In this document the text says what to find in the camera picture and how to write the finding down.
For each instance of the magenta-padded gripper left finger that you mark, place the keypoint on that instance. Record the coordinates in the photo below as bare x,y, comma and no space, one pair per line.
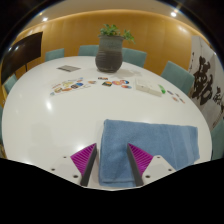
85,156

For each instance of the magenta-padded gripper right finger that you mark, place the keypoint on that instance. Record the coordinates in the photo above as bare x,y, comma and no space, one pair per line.
140,158

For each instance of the blue terry towel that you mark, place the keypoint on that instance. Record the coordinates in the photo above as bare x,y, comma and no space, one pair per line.
150,143

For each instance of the flat white box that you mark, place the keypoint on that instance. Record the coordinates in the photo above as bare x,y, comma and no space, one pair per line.
146,87

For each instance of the colourful sticker sheet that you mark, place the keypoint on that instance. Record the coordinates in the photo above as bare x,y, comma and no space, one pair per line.
68,86

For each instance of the small green item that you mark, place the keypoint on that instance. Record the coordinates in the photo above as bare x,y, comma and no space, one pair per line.
162,89

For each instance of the black square sticker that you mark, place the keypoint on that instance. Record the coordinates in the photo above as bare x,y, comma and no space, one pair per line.
107,83

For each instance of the round blue orange sticker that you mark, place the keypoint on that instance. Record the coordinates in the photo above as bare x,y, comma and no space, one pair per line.
124,82

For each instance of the group of teal chairs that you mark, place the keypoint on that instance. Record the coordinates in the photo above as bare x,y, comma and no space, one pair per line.
176,75

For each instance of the white calligraphy folding screen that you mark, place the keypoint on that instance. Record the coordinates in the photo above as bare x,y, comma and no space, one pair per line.
205,80

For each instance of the potted plant in grey pot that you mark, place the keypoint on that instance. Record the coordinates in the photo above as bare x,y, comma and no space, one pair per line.
109,53

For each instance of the recessed ceiling light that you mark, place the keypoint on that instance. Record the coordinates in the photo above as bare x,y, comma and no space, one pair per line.
45,19
173,14

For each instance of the black wall screen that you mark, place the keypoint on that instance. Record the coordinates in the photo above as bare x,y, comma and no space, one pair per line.
21,55

